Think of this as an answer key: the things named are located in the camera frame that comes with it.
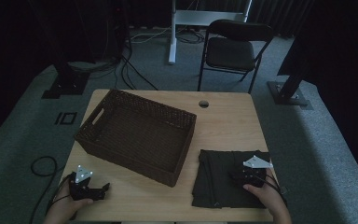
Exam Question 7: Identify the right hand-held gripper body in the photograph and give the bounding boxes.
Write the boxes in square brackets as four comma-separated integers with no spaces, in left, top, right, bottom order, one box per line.
[240,154,274,189]

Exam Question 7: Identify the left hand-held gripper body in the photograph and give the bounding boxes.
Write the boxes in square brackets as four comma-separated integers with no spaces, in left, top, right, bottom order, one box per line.
[68,164,104,202]

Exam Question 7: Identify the dark cloth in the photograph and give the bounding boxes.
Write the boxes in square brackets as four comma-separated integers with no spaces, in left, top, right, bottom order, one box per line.
[191,148,272,209]

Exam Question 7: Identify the brown woven basket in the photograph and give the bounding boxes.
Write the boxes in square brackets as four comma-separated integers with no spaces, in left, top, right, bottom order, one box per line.
[74,89,198,188]

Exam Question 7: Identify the person's left hand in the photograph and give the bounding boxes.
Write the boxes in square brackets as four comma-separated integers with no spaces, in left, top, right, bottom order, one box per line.
[50,183,94,219]

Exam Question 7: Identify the person's right hand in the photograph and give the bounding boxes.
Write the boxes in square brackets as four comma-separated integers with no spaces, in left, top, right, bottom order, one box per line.
[243,181,290,217]

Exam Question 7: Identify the black folding chair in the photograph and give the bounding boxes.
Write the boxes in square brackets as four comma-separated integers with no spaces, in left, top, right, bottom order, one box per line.
[197,19,275,94]

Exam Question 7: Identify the dark curtain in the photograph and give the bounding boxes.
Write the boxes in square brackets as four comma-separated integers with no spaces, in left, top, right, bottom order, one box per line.
[250,0,316,39]

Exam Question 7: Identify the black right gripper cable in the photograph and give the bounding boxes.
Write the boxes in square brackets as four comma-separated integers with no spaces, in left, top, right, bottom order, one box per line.
[264,172,289,208]

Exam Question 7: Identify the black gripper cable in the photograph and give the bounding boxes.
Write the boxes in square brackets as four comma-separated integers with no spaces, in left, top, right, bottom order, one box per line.
[264,172,289,208]
[29,173,73,224]

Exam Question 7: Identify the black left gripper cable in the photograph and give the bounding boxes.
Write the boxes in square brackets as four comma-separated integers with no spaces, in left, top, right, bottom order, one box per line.
[29,173,73,224]

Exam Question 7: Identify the black looped floor cable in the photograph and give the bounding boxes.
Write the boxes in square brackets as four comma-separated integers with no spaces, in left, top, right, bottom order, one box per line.
[30,155,59,178]

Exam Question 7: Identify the black stand with base plate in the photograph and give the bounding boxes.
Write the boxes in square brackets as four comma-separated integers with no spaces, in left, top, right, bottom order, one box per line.
[41,59,91,100]
[267,36,314,110]

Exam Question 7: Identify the black floor cable bundle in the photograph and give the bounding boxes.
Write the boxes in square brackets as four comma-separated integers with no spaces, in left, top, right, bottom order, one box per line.
[113,43,160,91]

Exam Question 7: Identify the white metal desk frame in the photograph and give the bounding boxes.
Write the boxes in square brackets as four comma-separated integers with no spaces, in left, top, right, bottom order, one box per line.
[167,0,254,65]

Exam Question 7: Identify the white floor cable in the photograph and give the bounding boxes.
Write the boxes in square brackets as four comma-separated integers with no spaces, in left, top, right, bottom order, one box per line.
[130,25,172,44]

